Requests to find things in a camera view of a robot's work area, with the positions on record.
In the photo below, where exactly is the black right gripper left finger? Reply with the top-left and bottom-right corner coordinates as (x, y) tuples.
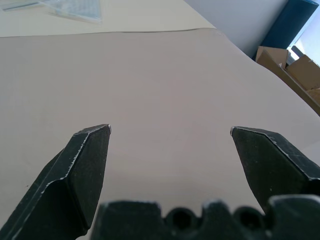
(0, 123), (112, 240)

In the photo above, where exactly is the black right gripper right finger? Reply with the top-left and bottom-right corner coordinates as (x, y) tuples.
(229, 126), (320, 216)

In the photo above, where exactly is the brown cardboard box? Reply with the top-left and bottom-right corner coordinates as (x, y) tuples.
(254, 45), (320, 115)

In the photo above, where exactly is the dark blue panel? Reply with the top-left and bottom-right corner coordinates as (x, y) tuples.
(262, 0), (320, 50)

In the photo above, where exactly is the clear plastic sheet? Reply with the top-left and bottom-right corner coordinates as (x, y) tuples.
(38, 0), (103, 25)

